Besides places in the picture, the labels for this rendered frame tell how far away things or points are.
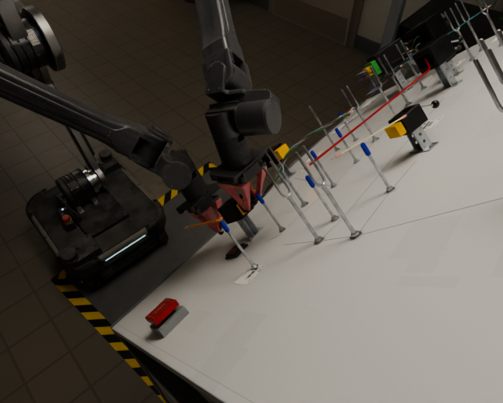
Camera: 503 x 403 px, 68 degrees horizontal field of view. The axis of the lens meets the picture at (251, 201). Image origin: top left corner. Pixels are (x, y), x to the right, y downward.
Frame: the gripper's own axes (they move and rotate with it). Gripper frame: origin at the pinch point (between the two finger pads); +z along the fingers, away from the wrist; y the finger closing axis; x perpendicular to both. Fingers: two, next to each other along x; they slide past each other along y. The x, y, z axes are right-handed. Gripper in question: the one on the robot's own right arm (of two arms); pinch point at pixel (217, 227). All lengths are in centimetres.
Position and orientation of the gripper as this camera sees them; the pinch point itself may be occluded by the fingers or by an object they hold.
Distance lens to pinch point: 87.1
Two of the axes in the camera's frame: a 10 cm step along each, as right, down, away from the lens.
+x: -6.8, 0.8, 7.3
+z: 4.6, 8.2, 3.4
